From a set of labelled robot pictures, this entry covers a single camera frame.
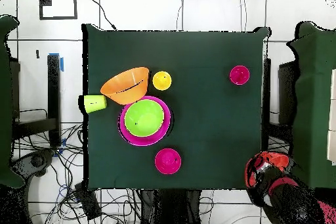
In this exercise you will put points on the lime green bowl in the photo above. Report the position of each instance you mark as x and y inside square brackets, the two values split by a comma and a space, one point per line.
[144, 119]

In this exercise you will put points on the large pink bowl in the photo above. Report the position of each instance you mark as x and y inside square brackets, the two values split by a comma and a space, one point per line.
[147, 141]

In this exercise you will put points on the large orange bowl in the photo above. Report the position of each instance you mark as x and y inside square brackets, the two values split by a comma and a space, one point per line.
[126, 95]

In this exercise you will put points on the red-orange bowl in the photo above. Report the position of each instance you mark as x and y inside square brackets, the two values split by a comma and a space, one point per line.
[279, 159]

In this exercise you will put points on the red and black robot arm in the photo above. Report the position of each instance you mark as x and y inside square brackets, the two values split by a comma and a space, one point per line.
[288, 203]

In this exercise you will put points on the yellow cup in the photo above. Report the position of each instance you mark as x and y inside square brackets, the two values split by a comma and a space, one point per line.
[162, 80]

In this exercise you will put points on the small red-pink bowl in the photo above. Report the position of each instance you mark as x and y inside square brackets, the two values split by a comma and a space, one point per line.
[165, 161]

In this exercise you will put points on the dark green tablecloth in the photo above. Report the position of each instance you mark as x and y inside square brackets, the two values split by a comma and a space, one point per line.
[210, 55]

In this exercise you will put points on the lime green cup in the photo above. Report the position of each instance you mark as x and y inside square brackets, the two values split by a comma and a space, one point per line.
[95, 104]

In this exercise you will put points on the red-pink cup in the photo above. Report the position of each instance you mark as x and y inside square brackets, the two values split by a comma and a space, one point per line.
[239, 75]

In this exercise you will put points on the blue tape strip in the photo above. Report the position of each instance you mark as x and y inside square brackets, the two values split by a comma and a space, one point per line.
[62, 65]

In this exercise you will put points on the black floor box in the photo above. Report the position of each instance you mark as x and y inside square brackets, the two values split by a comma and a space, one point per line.
[88, 203]

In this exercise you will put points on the black chair base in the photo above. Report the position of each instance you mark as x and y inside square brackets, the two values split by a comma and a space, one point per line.
[36, 161]

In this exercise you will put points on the green cloth side table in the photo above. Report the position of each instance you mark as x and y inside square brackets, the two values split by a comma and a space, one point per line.
[315, 103]
[5, 103]

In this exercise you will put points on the black metal frame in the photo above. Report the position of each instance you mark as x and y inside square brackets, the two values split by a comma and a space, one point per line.
[53, 90]
[287, 90]

